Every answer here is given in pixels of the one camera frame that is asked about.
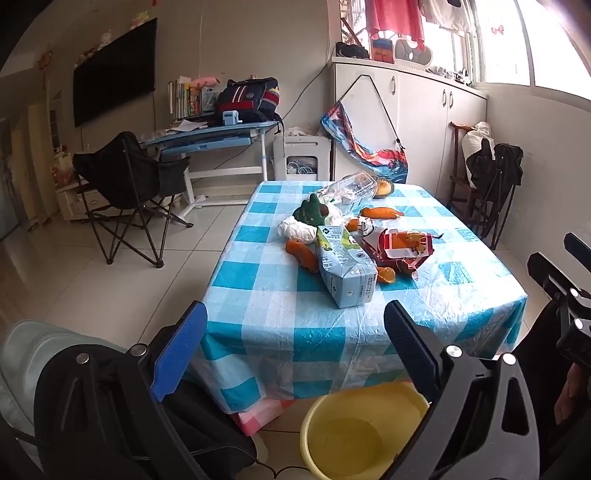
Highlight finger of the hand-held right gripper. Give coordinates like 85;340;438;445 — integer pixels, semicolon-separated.
563;232;591;264
527;252;591;324

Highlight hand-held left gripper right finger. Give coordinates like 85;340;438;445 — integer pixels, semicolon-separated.
383;300;541;480

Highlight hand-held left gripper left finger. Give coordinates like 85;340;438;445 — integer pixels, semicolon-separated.
34;301;218;480

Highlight green white milk carton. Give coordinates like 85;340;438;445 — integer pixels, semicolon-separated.
315;224;378;309

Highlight red snack bag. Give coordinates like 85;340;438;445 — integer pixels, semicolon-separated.
358;227;435;280

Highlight yellow plastic basin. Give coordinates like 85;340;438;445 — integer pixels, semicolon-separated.
300;382;432;478

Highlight green plush toy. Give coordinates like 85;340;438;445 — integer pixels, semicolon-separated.
293;194;329;227

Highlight clear plastic bottle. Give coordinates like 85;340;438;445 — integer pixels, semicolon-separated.
321;171;378;206

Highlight person's right hand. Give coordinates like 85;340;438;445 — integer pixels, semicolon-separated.
554;362;591;425

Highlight blue checkered tablecloth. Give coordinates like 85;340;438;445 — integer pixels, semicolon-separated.
187;180;528;414

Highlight wooden chair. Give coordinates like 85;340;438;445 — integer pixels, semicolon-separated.
449;121;481;217

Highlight pale green chair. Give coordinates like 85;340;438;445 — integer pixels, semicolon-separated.
0;320;121;467

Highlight black folding chair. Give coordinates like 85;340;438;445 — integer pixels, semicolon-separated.
73;131;195;268

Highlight white television stand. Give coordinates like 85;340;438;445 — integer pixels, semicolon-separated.
55;178;121;222

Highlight colourful printed cloth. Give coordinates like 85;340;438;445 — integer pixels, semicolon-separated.
321;100;411;184

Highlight white cabinet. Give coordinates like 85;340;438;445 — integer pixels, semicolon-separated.
330;56;489;199

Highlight blue desk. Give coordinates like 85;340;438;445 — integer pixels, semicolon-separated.
141;121;273;210

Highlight row of books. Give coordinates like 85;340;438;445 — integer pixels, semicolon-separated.
167;76;218;120

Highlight dark striped backpack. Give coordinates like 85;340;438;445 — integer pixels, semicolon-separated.
213;78;282;125

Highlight white hanging garment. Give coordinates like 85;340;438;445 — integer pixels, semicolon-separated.
420;0;476;33

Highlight black television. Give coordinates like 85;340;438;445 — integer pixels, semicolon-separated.
73;18;158;128

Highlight pink hanging garment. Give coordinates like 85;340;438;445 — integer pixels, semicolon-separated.
365;0;426;51

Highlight black strap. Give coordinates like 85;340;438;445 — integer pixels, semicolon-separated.
337;73;407;151

